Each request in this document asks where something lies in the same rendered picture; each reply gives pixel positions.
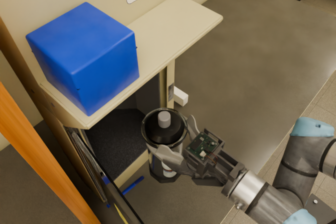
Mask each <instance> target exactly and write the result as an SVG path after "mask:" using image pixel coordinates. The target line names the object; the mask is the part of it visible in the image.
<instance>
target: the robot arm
mask: <svg viewBox="0 0 336 224"><path fill-rule="evenodd" d="M184 117H185V116H184ZM185 119H186V122H187V132H188V134H189V139H190V141H191V142H190V143H189V144H188V145H187V147H186V148H185V149H184V152H183V155H181V154H180V153H179V152H175V151H174V152H173V151H171V149H170V148H169V147H168V146H166V145H163V144H160V145H159V146H158V148H157V149H156V148H154V147H152V146H150V145H149V144H147V143H146V146H147V147H148V149H149V150H150V151H151V152H152V153H153V154H154V155H155V156H156V157H157V158H158V159H159V160H161V161H162V162H163V163H164V164H165V165H166V166H168V167H169V168H170V169H171V170H173V171H174V172H176V173H178V174H181V175H187V176H190V177H192V178H191V179H192V181H193V182H194V183H195V184H196V185H197V186H213V187H223V186H224V185H225V186H224V188H223V189H222V191H221V193H222V194H223V195H224V196H226V197H227V196H229V197H228V200H230V201H231V202H232V203H233V204H234V205H235V208H236V209H237V210H239V209H241V210H242V211H243V212H244V213H245V214H247V215H248V216H249V217H250V218H251V219H253V220H254V221H255V222H256V223H258V224H317V221H316V219H315V218H314V217H313V216H312V215H311V214H309V213H308V211H307V210H306V209H305V206H306V204H307V201H308V197H309V195H310V192H311V190H312V187H313V185H314V182H315V179H316V177H317V175H318V172H321V173H324V174H325V175H327V176H329V177H331V178H333V179H335V180H336V138H335V137H333V136H334V131H335V129H334V127H333V126H331V125H330V124H327V123H325V122H322V121H320V120H316V119H313V118H309V117H299V118H298V119H297V120H296V122H295V125H294V127H293V129H292V132H291V133H290V134H289V135H290V137H289V140H288V142H287V145H286V148H285V151H284V154H283V156H282V159H281V161H280V164H279V167H278V170H277V172H276V175H275V178H274V181H273V183H272V185H270V184H269V183H267V182H266V181H265V180H264V179H262V178H261V177H259V176H258V175H257V174H255V173H254V172H253V171H251V170H247V168H245V165H244V164H243V163H241V162H240V161H239V160H237V159H236V158H235V157H233V156H232V155H231V154H229V153H228V152H226V151H225V150H224V149H223V148H224V145H225V141H224V140H222V139H221V138H220V137H218V136H217V135H215V134H214V133H213V132H211V131H210V130H208V129H207V128H206V127H205V128H204V132H203V131H200V130H199V128H198V127H197V125H196V120H195V118H194V117H193V115H189V117H188V118H187V117H185ZM209 133H210V134H212V135H213V136H214V137H216V138H217V139H218V141H216V140H215V139H213V138H212V137H211V136H209ZM184 158H185V160H186V162H185V161H183V159H184Z"/></svg>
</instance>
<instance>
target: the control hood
mask: <svg viewBox="0 0 336 224"><path fill-rule="evenodd" d="M222 20H223V16H222V15H220V14H218V13H216V12H214V11H212V10H210V9H208V8H206V7H204V6H202V5H200V4H198V3H196V2H194V1H192V0H165V1H164V2H162V3H161V4H159V5H158V6H156V7H155V8H153V9H152V10H150V11H149V12H147V13H146V14H144V15H143V16H141V17H140V18H138V19H136V20H135V21H133V22H132V23H130V24H129V25H127V26H126V27H128V28H129V29H131V30H132V31H134V34H135V43H136V47H137V49H136V51H137V60H138V68H139V78H138V79H137V80H135V81H134V82H133V83H132V84H130V85H129V86H128V87H127V88H125V89H124V90H123V91H122V92H120V93H119V94H118V95H116V96H115V97H114V98H113V99H111V100H110V101H109V102H108V103H106V104H105V105H104V106H103V107H101V108H100V109H99V110H97V111H96V112H95V113H94V114H92V115H91V116H87V115H86V114H84V113H83V112H82V111H81V110H80V109H79V108H78V107H76V106H75V105H74V104H73V103H72V102H71V101H70V100H69V99H67V98H66V97H65V96H64V95H63V94H62V93H61V92H59V91H58V90H57V89H56V88H55V87H54V86H53V85H51V84H50V83H49V82H48V81H47V79H46V80H44V81H43V82H41V83H40V85H39V86H40V88H41V90H42V92H43V94H44V96H45V97H46V99H47V101H48V103H49V105H50V106H51V108H52V110H53V112H54V114H55V115H56V117H57V119H58V120H59V121H60V122H61V123H62V124H63V125H64V126H65V127H71V128H78V129H85V130H89V129H90V128H91V127H92V126H94V125H95V124H96V123H97V122H98V121H100V120H101V119H102V118H103V117H105V116H106V115H107V114H108V113H110V112H111V111H112V110H113V109H114V108H116V107H117V106H118V105H119V104H121V103H122V102H123V101H124V100H126V99H127V98H128V97H129V96H130V95H132V94H133V93H134V92H135V91H137V90H138V89H139V88H140V87H142V86H143V85H144V84H145V83H146V82H148V81H149V80H150V79H151V78H153V77H154V76H155V75H156V74H158V73H159V72H160V71H161V70H162V69H164V68H165V67H166V66H167V65H169V64H170V63H171V62H172V61H174V60H175V59H176V58H177V57H178V56H180V55H181V54H182V53H183V52H185V51H186V50H187V49H188V48H190V47H191V46H192V45H193V44H194V43H196V42H197V41H198V40H199V39H201V38H202V37H203V36H204V35H206V34H207V33H208V32H209V31H210V30H212V29H213V28H214V27H215V26H217V25H218V24H219V23H220V22H221V21H222Z"/></svg>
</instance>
